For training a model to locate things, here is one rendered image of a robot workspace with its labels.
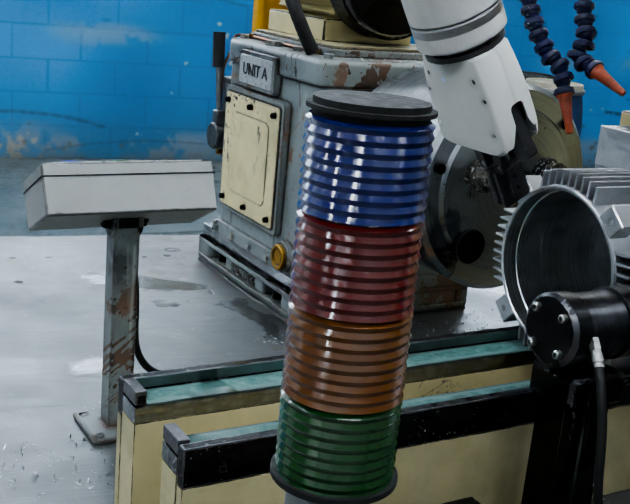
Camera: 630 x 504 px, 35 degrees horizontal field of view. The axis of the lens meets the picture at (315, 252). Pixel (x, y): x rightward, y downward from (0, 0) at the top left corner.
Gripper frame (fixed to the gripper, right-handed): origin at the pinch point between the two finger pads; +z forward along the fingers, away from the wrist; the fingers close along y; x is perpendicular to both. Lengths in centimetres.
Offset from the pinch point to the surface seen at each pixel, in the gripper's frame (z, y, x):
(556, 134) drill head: 8.1, -14.7, 17.8
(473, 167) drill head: 4.9, -13.8, 5.1
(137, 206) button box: -12.4, -13.6, -30.9
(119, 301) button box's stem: -4.1, -15.3, -36.5
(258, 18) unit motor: -5, -72, 11
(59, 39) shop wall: 87, -531, 74
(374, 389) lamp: -20, 39, -35
